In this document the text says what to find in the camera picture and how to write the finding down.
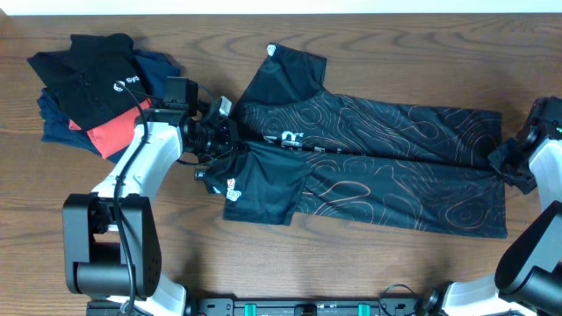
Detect red folded shirt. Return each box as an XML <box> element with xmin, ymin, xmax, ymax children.
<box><xmin>85</xmin><ymin>107</ymin><xmax>140</xmax><ymax>159</ymax></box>

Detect black printed cycling jersey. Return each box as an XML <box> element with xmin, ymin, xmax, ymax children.
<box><xmin>200</xmin><ymin>44</ymin><xmax>508</xmax><ymax>239</ymax></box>

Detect black folded polo shirt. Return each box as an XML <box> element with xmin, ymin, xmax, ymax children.
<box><xmin>28</xmin><ymin>33</ymin><xmax>146</xmax><ymax>131</ymax></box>

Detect navy folded shirt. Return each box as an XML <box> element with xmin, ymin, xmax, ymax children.
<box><xmin>37</xmin><ymin>50</ymin><xmax>180</xmax><ymax>163</ymax></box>

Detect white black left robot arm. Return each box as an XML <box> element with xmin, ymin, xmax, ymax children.
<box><xmin>62</xmin><ymin>110</ymin><xmax>239</xmax><ymax>316</ymax></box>

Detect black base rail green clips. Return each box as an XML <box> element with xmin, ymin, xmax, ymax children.
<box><xmin>184</xmin><ymin>284</ymin><xmax>439</xmax><ymax>316</ymax></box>

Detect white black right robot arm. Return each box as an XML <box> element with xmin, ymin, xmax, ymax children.
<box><xmin>424</xmin><ymin>97</ymin><xmax>561</xmax><ymax>316</ymax></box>

